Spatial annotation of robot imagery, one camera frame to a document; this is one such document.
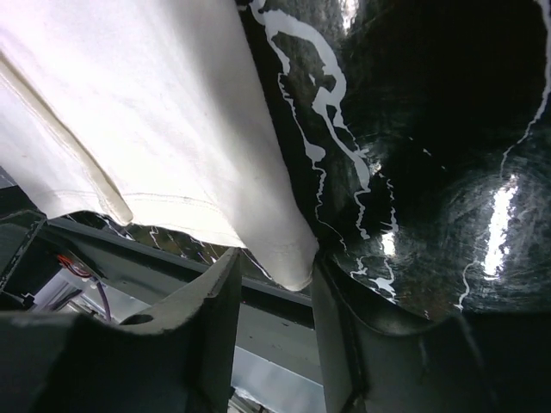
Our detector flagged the cream white t shirt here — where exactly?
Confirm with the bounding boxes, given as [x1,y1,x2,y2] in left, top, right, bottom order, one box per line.
[1,1,318,291]

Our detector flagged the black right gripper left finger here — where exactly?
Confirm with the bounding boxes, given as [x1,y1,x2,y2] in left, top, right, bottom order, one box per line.
[1,249,241,412]

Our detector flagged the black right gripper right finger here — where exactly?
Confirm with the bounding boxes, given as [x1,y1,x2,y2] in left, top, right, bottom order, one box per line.
[311,256,550,412]

